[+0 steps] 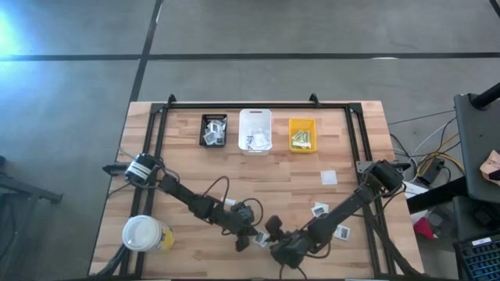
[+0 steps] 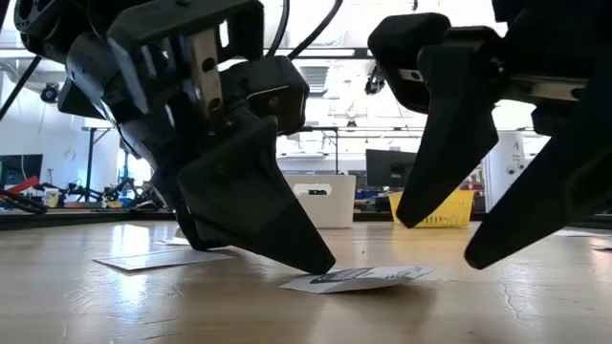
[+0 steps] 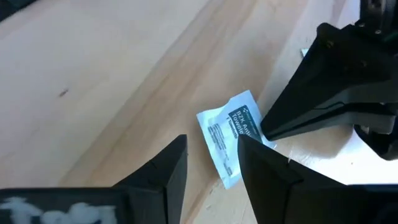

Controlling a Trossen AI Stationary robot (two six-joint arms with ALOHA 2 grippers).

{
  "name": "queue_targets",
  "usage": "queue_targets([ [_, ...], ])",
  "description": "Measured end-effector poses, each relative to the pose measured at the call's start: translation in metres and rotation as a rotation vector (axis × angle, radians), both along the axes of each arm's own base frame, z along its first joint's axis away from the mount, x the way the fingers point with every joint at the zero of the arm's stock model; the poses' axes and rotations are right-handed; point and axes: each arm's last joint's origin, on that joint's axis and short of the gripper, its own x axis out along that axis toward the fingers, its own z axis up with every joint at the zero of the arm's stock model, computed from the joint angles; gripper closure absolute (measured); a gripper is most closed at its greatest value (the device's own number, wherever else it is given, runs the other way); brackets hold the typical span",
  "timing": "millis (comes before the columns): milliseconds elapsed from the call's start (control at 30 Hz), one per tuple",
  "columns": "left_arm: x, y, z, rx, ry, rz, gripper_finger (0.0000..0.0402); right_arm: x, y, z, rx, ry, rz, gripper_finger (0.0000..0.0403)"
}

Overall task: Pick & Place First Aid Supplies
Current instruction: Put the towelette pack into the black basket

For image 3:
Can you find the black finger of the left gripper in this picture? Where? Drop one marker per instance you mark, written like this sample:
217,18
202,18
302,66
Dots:
342,116
335,71

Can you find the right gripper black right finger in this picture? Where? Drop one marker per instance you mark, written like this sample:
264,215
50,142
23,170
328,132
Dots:
295,199

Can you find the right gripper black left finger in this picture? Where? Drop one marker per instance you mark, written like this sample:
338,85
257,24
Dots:
124,205

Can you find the white antiseptic towelette packet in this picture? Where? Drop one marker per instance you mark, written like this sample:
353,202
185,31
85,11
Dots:
224,130

